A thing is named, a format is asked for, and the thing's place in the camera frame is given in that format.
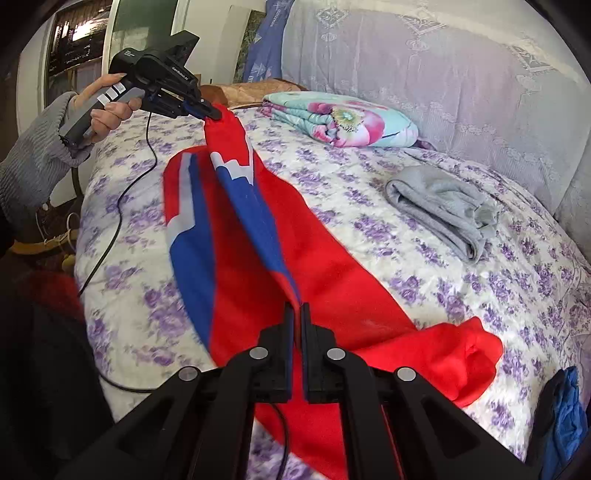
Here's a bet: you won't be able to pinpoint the person's dark clothing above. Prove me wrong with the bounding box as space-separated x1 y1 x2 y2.
0 258 116 480

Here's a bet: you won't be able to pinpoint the white framed door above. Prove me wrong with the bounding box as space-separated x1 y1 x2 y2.
102 0 192 79

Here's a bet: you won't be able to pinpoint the blue printed cloth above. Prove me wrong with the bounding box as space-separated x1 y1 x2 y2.
240 0 294 84

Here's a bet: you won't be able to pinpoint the lace-covered headboard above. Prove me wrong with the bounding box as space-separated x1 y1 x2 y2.
281 0 591 222

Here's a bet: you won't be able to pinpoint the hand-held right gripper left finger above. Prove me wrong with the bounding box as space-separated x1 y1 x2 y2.
55 302 296 480

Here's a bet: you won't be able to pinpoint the brown patterned pillow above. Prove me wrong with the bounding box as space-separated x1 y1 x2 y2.
201 78 308 112

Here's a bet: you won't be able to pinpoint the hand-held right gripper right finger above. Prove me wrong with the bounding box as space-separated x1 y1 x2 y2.
300 302 541 480

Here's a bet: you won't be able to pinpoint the person's left forearm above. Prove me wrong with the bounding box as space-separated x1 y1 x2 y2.
0 91 95 227

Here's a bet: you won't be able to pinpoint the landscape wall poster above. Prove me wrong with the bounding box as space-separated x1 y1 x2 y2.
233 4 267 84

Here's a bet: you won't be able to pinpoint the blue garment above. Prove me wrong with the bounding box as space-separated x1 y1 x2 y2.
538 367 583 480

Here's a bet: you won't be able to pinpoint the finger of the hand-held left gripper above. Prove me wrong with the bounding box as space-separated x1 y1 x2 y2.
148 90 221 124

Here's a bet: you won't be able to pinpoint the teal pink floral folded blanket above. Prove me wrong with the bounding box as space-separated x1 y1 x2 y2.
261 91 420 148

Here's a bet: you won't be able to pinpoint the red pants with blue stripe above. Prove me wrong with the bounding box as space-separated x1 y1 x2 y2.
164 104 504 480

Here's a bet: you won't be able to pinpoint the dark glass panel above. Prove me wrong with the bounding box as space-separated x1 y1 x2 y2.
46 0 114 77

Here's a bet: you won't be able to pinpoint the person's left hand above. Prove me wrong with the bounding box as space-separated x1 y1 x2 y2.
67 71 139 145

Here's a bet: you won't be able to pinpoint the grey folded garment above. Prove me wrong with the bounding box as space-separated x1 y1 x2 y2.
385 165 502 264

